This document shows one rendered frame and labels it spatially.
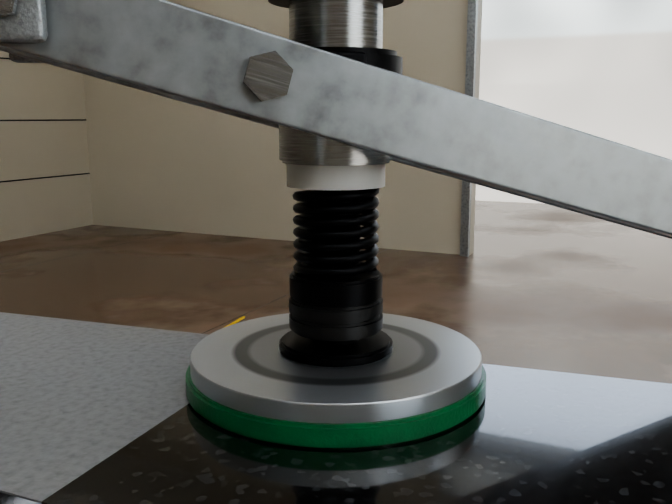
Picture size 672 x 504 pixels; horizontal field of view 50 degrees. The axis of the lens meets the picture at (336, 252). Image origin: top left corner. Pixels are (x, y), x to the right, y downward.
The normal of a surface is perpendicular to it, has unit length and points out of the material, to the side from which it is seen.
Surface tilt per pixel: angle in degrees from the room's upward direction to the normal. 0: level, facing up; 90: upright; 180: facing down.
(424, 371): 0
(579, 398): 0
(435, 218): 90
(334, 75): 90
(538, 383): 0
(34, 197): 90
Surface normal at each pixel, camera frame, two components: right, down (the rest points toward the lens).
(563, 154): 0.22, 0.18
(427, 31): -0.43, 0.17
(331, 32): -0.07, 0.18
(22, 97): 0.90, 0.07
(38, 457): 0.00, -0.98
